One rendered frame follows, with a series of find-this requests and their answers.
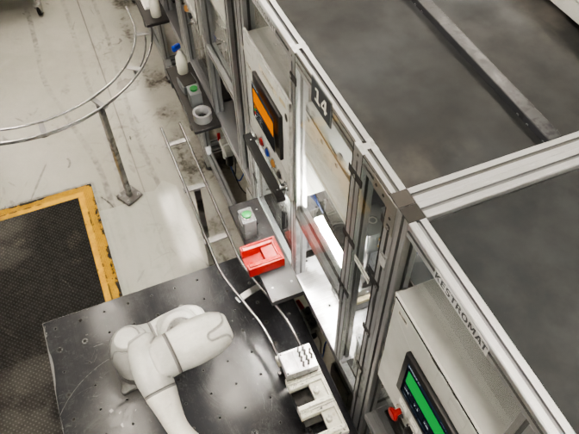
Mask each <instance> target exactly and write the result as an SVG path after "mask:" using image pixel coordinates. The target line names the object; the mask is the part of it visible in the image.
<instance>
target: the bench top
mask: <svg viewBox="0 0 579 434"><path fill-rule="evenodd" d="M219 265H220V267H221V270H222V271H223V273H224V275H225V276H226V278H227V279H228V280H229V281H230V283H231V284H232V285H233V287H234V288H235V290H236V291H237V292H238V293H239V295H241V294H242V293H244V292H245V291H247V290H248V289H249V288H251V287H252V286H254V285H256V283H255V282H254V281H253V279H252V278H251V277H250V276H249V275H248V274H247V273H246V271H245V270H244V268H243V267H242V265H241V264H240V261H239V260H238V258H233V259H230V260H227V261H225V262H222V263H219ZM235 297H237V296H236V295H235V293H234V292H233V291H232V289H231V288H230V287H229V286H228V285H227V283H226V282H225V280H224V279H223V277H222V276H221V274H220V272H219V270H218V269H217V267H216V265H212V266H209V267H207V268H204V269H201V270H197V271H195V272H192V273H189V274H187V275H184V276H180V277H177V278H174V279H171V280H169V281H166V282H162V283H159V284H157V285H154V286H151V287H149V288H144V289H142V290H140V291H137V292H133V293H131V294H126V295H123V296H121V297H119V298H116V299H113V300H111V301H106V302H104V303H102V304H99V305H95V306H93V307H88V308H85V309H83V310H81V311H78V312H75V313H71V314H68V315H66V316H63V317H60V318H57V319H53V320H50V321H48V322H45V323H43V324H42V325H43V331H44V335H45V340H46V345H47V353H48V358H49V362H50V367H51V372H52V377H53V385H54V390H55V394H56V400H57V404H58V409H59V417H60V422H61V427H62V431H63V434H168V433H167V432H166V430H165V428H164V427H163V425H162V424H161V423H160V422H159V420H158V418H157V417H156V415H155V414H154V412H153V410H152V409H151V408H150V406H149V405H148V404H147V403H146V401H145V399H144V397H143V396H142V394H141V392H140V390H139V389H135V390H134V391H132V392H130V393H129V394H127V395H123V394H122V393H121V383H120V379H119V375H118V373H117V370H116V368H115V366H114V364H113V363H112V361H111V358H110V354H109V344H110V340H111V338H112V336H113V335H114V333H115V332H116V331H117V330H119V329H120V328H122V327H123V326H129V325H142V324H145V323H148V322H150V321H152V320H154V319H156V318H158V317H159V316H160V315H162V314H164V313H167V312H169V311H171V310H173V309H175V308H178V307H181V306H184V305H196V306H199V307H201V308H202V310H203V311H204V312H205V313H207V312H219V313H223V314H224V315H225V317H226V319H227V322H228V324H229V325H230V327H231V330H232V332H233V341H232V342H231V344H230V345H229V346H228V347H227V348H226V349H225V350H224V351H223V352H222V353H221V354H219V355H218V356H216V357H214V358H212V359H210V360H209V361H207V362H205V363H203V364H201V365H199V366H197V367H195V368H193V369H188V370H186V371H184V372H182V373H181V374H179V375H177V376H175V377H174V380H175V382H176V385H177V390H178V394H179V398H180V401H181V405H182V408H183V411H184V415H185V417H186V419H187V421H188V423H189V424H190V426H191V427H192V428H193V429H194V430H195V431H196V432H197V433H199V434H309V433H308V431H305V429H304V427H303V424H302V421H301V419H300V417H299V415H298V413H297V410H296V407H295V405H294V403H293V400H292V399H291V397H290V393H289V391H288V389H287V387H286V385H285V377H284V376H282V377H279V375H278V373H277V372H278V371H280V368H279V367H278V366H277V363H276V361H275V353H274V351H273V349H272V347H271V344H270V342H269V339H268V338H267V337H266V335H265V332H264V331H263V329H262V328H261V326H260V325H259V323H258V322H257V320H255V319H254V317H253V316H252V315H251V313H250V312H249V311H248V310H247V308H246V307H245V306H244V305H243V303H242V302H240V303H238V302H237V300H236V299H235ZM244 301H245V302H246V303H247V305H248V306H249V307H250V308H251V309H252V310H253V311H254V312H255V314H256V315H257V316H258V318H259V319H260V321H261V322H262V323H263V325H264V326H265V328H266V330H267V331H268V332H269V334H270V336H271V339H272V341H273V343H274V345H275V346H276V349H277V352H278V354H279V353H282V352H285V351H287V350H292V349H294V348H296V347H297V346H298V344H297V342H296V339H295V337H294V335H293V333H292V331H291V330H290V328H289V326H288V324H287V322H286V321H285V319H284V318H283V316H282V315H281V313H280V312H279V311H278V310H277V309H276V307H275V306H272V305H271V302H270V300H269V299H268V297H267V296H266V295H265V294H264V293H263V291H262V290H261V289H260V290H259V291H257V292H256V293H254V294H252V295H251V296H249V297H247V298H246V299H244ZM278 305H279V307H280V308H281V309H282V310H283V312H284V314H285V315H286V316H287V318H288V319H289V322H290V323H291V324H292V326H293V327H294V329H295V331H296V334H297V336H298V338H299V340H300V342H301V344H302V345H305V344H308V343H309V344H310V347H311V349H312V351H313V353H314V356H315V358H316V361H317V363H318V364H319V366H320V368H321V372H322V374H323V375H324V377H325V379H326V381H327V384H328V386H329V388H330V390H331V392H332V394H333V397H334V398H335V400H336V402H337V405H338V407H339V409H340V411H341V413H342V415H343V417H344V420H345V422H346V424H347V426H348V429H349V434H358V431H357V429H356V427H355V425H354V423H353V422H352V418H351V416H350V414H349V412H348V411H347V409H346V406H345V404H344V402H343V400H342V398H341V396H340V394H339V391H338V389H337V388H336V386H335V384H334V382H333V379H332V377H331V375H330V373H329V371H328V369H327V366H326V364H325V363H324V361H323V359H322V356H321V354H320V352H319V350H318V348H317V346H316V344H315V342H314V340H313V338H312V335H311V333H310V331H309V329H308V327H307V325H306V323H305V321H304V319H303V317H302V314H301V312H300V310H299V308H298V306H297V305H296V302H295V300H294V299H291V300H289V301H285V302H282V303H280V304H278ZM78 319H82V321H81V322H79V321H78ZM298 347H299V346H298ZM58 348H61V349H62V350H61V351H58Z"/></svg>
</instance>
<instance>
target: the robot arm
mask: <svg viewBox="0 0 579 434"><path fill-rule="evenodd" d="M232 341H233V332H232V330H231V327H230V325H229V324H228V322H227V319H226V317H225V315H224V314H223V313H219V312H207V313H205V312H204V311H203V310H202V308H201V307H199V306H196V305H184V306H181V307H178V308H175V309H173V310H171V311H169V312H167V313H164V314H162V315H160V316H159V317H158V318H156V319H154V320H152V321H150V322H148V323H145V324H142V325H126V326H123V327H122V328H120V329H119V330H117V331H116V332H115V333H114V335H113V336H112V338H111V340H110V344H109V354H110V358H111V361H112V363H113V364H114V366H115V368H116V370H117V373H118V375H119V379H120V383H121V393H122V394H123V395H127V394H129V393H130V392H132V391H134V390H135V389H139V390H140V392H141V394H142V396H143V397H144V399H145V401H146V403H147V404H148V405H149V406H150V408H151V409H152V410H153V412H154V414H155V415H156V417H157V418H158V420H159V422H160V423H161V424H162V425H163V427H164V428H165V430H166V432H167V433H168V434H199V433H197V432H196V431H195V430H194V429H193V428H192V427H191V426H190V424H189V423H188V421H187V419H186V417H185V415H184V411H183V408H182V405H181V401H180V398H179V394H178V390H177V385H176V382H175V380H174V377H175V376H177V375H179V374H181V373H182V372H184V371H186V370H188V369H193V368H195V367H197V366H199V365H201V364H203V363H205V362H207V361H209V360H210V359H212V358H214V357H216V356H218V355H219V354H221V353H222V352H223V351H224V350H225V349H226V348H227V347H228V346H229V345H230V344H231V342H232Z"/></svg>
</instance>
